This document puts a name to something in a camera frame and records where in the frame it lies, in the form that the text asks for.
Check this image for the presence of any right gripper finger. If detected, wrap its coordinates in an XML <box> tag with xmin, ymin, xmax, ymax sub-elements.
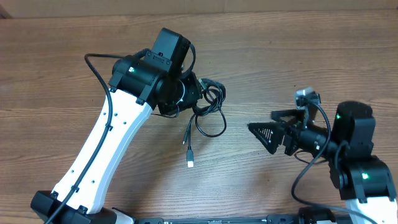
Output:
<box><xmin>271</xmin><ymin>109</ymin><xmax>305</xmax><ymax>123</ymax></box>
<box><xmin>248</xmin><ymin>123</ymin><xmax>285</xmax><ymax>154</ymax></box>

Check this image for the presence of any black USB cable bundle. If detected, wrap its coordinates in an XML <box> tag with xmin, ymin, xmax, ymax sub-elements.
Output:
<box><xmin>182</xmin><ymin>77</ymin><xmax>228</xmax><ymax>169</ymax></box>

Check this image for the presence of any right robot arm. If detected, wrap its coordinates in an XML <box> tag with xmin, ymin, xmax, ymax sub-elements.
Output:
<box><xmin>248</xmin><ymin>100</ymin><xmax>397</xmax><ymax>223</ymax></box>

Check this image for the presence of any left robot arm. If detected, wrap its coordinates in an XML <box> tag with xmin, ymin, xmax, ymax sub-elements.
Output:
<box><xmin>30</xmin><ymin>28</ymin><xmax>200</xmax><ymax>223</ymax></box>

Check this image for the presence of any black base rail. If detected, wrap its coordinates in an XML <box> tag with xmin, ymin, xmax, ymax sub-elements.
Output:
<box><xmin>111</xmin><ymin>206</ymin><xmax>354</xmax><ymax>224</ymax></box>

